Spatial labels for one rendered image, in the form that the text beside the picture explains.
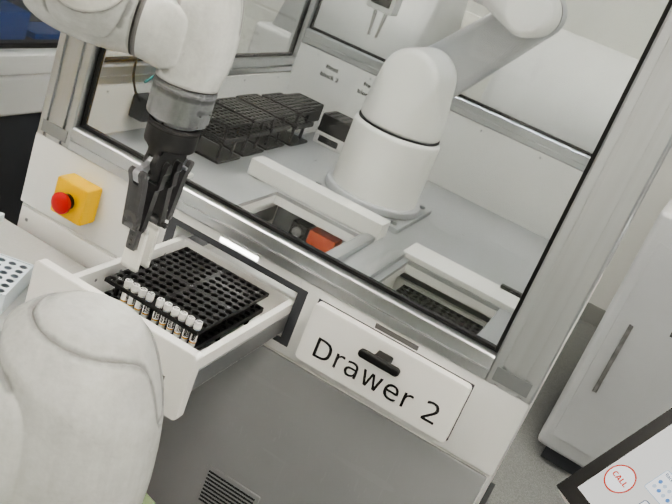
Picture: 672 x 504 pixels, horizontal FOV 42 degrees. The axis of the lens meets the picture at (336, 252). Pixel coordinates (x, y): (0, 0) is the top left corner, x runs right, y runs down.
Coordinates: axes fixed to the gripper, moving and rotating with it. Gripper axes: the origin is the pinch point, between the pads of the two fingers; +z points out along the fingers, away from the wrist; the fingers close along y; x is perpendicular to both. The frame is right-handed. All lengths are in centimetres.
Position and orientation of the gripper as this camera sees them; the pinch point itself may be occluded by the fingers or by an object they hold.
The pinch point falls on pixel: (140, 246)
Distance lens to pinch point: 132.5
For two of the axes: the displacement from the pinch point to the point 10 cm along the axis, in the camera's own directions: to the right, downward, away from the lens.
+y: 4.1, -2.2, 8.8
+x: -8.5, -4.5, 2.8
